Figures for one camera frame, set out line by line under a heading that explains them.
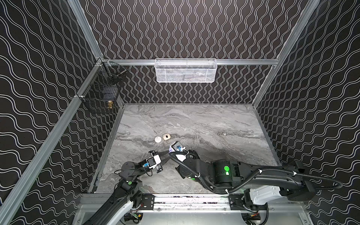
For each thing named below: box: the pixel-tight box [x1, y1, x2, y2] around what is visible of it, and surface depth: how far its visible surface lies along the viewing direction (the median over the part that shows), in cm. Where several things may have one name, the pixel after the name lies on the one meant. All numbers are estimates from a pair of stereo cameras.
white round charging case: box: [154, 135, 162, 143], surface depth 100 cm
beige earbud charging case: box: [162, 133, 172, 141], surface depth 100 cm
